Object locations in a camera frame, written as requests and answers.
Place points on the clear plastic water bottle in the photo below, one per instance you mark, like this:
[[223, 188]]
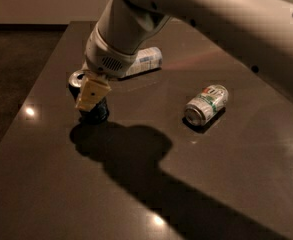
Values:
[[147, 60]]

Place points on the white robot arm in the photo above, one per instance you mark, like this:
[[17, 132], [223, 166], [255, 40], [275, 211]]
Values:
[[258, 33]]

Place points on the dark blue pepsi can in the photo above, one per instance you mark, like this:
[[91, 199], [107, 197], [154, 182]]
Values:
[[100, 111]]

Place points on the silver green 7up can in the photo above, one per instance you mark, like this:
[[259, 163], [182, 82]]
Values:
[[204, 106]]

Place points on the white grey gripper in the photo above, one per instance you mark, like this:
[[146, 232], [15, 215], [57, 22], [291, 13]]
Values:
[[110, 61]]

